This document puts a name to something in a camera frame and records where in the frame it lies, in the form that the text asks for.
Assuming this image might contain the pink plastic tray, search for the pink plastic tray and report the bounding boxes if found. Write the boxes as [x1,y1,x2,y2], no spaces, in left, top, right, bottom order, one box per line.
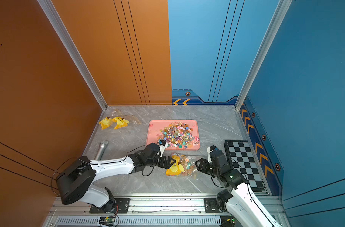
[146,120,200,151]

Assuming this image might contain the left green circuit board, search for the left green circuit board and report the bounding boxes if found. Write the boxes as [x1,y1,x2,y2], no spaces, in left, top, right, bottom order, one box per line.
[98,216,116,227]

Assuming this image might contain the green circuit board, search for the green circuit board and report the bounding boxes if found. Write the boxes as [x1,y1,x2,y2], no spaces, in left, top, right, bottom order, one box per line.
[219,216,236,227]
[98,216,116,227]

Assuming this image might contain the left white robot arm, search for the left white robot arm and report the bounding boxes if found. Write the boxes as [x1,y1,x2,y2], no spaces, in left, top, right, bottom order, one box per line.
[55,141,176,213]

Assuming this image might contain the clear ziploc bag with candies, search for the clear ziploc bag with candies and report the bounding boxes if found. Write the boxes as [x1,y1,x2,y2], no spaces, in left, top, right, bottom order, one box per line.
[99,115,115,130]

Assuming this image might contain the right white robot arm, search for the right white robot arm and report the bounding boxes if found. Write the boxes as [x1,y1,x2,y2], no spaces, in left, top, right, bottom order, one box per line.
[195,146,281,227]

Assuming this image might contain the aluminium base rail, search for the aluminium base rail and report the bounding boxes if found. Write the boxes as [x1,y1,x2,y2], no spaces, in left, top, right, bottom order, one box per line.
[43,194,290,227]

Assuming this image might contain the silver microphone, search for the silver microphone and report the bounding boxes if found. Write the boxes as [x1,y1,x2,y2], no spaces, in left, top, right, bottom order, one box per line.
[94,140,108,160]

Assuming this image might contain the black white checkerboard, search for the black white checkerboard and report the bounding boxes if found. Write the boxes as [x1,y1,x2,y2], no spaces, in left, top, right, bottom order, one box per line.
[224,140,269,195]

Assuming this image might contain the right green circuit board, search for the right green circuit board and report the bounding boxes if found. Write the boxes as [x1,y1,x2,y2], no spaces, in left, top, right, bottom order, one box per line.
[219,216,236,227]

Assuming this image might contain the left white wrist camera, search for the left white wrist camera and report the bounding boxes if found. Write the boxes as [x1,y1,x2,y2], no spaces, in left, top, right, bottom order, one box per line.
[157,140,169,157]

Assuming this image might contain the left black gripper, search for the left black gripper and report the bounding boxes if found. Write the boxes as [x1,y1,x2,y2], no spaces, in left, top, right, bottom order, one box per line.
[145,154,177,168]

